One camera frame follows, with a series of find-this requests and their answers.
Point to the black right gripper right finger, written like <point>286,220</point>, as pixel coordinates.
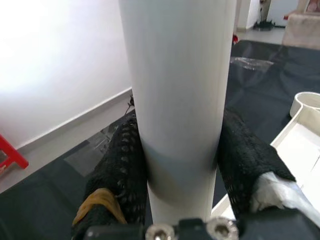
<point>245,162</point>

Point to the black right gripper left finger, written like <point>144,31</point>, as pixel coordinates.
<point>120,175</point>

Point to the white plastic table leg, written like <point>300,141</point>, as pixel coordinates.
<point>175,100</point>

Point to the clear tape patch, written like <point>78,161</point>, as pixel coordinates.
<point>250,63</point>
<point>85,157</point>

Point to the white plastic table top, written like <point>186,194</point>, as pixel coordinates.
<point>297,140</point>

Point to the red stool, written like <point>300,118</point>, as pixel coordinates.
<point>15,155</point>

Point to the black footwear pile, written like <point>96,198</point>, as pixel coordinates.
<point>265,26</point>

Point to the beige fabric ottoman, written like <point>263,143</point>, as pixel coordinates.
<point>302,30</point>

